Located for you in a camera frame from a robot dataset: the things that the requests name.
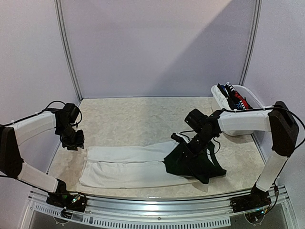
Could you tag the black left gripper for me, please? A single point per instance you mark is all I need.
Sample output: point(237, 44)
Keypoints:
point(79, 142)

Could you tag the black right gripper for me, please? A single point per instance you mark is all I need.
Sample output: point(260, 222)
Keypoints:
point(187, 154)

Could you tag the white and green t-shirt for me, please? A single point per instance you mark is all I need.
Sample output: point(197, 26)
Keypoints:
point(156, 165)

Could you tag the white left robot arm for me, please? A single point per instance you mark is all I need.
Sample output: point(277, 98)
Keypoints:
point(22, 140)

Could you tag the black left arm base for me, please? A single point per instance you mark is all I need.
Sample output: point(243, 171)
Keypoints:
point(65, 199)

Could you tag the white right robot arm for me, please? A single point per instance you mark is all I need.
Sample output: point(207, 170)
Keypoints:
point(281, 124)

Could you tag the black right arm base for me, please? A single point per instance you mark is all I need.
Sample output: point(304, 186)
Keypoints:
point(256, 199)

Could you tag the dark patterned clothes pile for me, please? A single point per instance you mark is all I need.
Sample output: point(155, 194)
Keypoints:
point(233, 98)

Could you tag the white plastic laundry basket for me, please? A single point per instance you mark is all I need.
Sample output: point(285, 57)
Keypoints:
point(236, 111)

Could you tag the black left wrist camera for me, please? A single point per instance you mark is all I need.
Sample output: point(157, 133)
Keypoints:
point(72, 112)

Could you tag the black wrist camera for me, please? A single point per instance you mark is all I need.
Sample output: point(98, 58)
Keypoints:
point(72, 112)
point(196, 120)

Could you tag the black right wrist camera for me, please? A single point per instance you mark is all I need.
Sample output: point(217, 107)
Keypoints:
point(196, 120)

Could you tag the aluminium front rail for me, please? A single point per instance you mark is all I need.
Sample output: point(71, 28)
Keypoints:
point(212, 212)

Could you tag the left aluminium frame post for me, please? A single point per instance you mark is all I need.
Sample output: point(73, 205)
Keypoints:
point(67, 50)

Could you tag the aluminium frame post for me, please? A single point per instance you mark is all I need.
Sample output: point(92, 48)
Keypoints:
point(67, 50)
point(251, 40)

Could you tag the right aluminium frame post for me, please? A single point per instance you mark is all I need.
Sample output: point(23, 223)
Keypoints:
point(251, 40)

